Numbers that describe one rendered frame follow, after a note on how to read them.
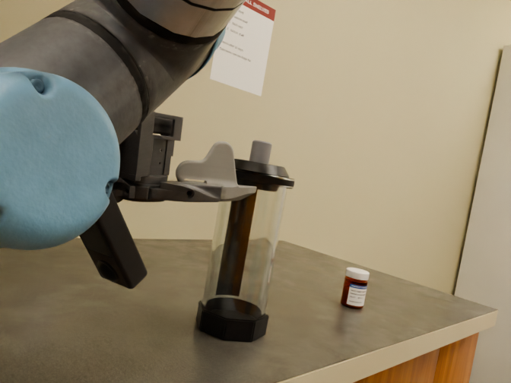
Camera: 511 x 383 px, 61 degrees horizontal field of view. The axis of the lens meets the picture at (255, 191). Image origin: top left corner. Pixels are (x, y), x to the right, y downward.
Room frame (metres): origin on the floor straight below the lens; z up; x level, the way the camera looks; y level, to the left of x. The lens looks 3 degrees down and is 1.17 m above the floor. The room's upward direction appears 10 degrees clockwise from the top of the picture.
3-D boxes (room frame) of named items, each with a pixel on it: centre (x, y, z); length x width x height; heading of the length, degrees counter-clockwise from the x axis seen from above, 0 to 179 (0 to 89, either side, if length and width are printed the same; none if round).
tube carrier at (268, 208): (0.61, 0.00, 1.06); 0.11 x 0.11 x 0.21
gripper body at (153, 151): (0.39, 0.13, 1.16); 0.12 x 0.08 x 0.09; 150
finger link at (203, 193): (0.41, 0.08, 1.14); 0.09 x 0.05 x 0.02; 114
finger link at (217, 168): (0.44, 0.04, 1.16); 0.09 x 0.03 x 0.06; 114
